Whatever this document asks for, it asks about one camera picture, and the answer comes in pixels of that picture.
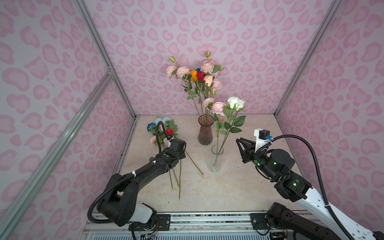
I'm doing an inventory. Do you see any aluminium frame post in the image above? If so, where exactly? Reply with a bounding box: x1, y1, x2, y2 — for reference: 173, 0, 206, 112
73, 0, 137, 120
274, 0, 345, 118

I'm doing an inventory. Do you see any aluminium frame right post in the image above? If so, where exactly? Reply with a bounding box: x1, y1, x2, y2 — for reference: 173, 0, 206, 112
274, 0, 345, 118

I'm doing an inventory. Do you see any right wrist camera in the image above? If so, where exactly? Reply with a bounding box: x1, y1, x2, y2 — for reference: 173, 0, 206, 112
254, 129, 273, 153

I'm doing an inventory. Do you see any peach artificial rose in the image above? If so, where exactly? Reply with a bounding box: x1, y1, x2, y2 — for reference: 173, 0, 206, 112
203, 75, 214, 115

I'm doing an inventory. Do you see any small red artificial rose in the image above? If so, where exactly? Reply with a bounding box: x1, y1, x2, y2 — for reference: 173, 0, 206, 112
196, 72, 206, 115

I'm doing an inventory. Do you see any aluminium frame left diagonal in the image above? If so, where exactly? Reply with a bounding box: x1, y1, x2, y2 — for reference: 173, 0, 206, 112
1, 73, 113, 240

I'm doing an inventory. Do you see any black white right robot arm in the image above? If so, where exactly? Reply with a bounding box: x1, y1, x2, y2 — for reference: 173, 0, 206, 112
236, 135, 384, 240

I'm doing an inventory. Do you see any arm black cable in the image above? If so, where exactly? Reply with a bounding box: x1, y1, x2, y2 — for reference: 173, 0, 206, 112
86, 120, 169, 224
254, 134, 355, 240

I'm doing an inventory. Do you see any light blue carnation spray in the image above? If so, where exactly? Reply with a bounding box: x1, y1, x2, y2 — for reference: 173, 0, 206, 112
154, 117, 178, 133

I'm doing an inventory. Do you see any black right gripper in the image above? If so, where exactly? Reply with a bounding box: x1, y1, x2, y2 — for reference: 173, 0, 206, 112
234, 137, 279, 182

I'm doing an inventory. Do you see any clear frosted glass vase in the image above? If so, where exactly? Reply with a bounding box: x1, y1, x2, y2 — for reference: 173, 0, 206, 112
207, 145, 224, 172

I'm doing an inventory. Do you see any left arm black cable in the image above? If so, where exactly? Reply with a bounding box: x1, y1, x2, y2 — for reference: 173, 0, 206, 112
86, 120, 169, 224

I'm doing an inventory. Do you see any orange artificial rose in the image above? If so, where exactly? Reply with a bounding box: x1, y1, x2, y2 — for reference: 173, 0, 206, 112
190, 70, 202, 116

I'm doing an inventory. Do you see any pale pink carnation spray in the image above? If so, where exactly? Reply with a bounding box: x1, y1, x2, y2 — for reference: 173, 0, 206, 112
203, 98, 228, 161

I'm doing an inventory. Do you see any white artificial rose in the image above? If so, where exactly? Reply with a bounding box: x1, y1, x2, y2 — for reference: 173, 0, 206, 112
223, 97, 246, 147

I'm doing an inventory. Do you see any pink ribbed glass vase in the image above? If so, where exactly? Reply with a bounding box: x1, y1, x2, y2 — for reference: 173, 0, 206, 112
198, 115, 215, 146

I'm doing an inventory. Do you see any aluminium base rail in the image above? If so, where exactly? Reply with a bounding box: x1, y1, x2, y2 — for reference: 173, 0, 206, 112
80, 209, 346, 240

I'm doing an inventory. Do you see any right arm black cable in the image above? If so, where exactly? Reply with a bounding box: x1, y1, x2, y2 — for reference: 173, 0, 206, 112
254, 134, 355, 240

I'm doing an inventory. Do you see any pink rosebud spray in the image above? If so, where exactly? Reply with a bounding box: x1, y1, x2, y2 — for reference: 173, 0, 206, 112
200, 50, 217, 118

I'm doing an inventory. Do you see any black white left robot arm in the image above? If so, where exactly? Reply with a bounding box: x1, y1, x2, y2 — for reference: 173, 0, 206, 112
87, 139, 187, 230

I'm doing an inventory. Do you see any aluminium frame left post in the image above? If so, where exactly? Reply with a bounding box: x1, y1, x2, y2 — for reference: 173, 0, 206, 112
73, 0, 137, 120

